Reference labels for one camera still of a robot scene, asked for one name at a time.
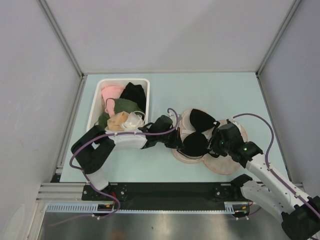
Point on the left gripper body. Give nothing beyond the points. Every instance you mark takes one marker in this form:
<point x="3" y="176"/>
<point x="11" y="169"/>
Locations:
<point x="171" y="138"/>

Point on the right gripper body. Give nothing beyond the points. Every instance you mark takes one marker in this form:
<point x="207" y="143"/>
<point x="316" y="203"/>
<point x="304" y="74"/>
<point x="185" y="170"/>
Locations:
<point x="217" y="145"/>

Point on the black bra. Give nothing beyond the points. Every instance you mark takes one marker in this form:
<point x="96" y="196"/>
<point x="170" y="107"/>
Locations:
<point x="197" y="128"/>

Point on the floral mesh laundry bag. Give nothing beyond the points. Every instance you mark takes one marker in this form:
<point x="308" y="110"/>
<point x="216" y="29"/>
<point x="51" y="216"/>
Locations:
<point x="220" y="165"/>

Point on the white plastic bin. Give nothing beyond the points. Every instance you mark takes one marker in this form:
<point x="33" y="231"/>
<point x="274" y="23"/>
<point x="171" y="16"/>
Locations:
<point x="97" y="108"/>

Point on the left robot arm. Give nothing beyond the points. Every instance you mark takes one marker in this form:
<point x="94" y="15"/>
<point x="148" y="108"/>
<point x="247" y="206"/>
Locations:
<point x="93" y="148"/>

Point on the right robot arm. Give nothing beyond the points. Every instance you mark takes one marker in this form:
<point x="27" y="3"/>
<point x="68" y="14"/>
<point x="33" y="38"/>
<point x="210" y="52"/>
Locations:
<point x="297" y="212"/>

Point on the white bra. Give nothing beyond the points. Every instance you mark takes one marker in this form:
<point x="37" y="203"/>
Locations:
<point x="135" y="120"/>

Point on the beige bra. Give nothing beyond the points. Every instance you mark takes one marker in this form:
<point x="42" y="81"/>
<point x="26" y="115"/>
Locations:
<point x="115" y="122"/>

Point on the green bra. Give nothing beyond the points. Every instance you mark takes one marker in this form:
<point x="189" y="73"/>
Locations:
<point x="120" y="105"/>

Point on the black garment in bin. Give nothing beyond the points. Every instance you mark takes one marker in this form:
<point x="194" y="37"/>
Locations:
<point x="135" y="93"/>

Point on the pink garment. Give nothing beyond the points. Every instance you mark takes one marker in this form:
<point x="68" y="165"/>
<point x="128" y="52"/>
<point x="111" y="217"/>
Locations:
<point x="109" y="94"/>

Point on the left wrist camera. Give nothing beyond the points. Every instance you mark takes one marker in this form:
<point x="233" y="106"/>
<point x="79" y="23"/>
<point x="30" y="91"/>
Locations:
<point x="172" y="114"/>

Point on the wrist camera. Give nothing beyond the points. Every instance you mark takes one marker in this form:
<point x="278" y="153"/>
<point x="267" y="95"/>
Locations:
<point x="231" y="120"/>
<point x="172" y="114"/>

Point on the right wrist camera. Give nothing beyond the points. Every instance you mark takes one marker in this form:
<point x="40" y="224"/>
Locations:
<point x="231" y="120"/>

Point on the white cable duct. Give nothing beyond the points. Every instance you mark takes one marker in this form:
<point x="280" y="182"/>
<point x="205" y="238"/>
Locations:
<point x="106" y="208"/>

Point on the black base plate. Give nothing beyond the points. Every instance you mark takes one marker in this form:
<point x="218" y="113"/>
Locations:
<point x="180" y="194"/>

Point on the aluminium frame rail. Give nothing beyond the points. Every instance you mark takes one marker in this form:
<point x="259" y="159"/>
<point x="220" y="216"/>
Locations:
<point x="60" y="192"/>

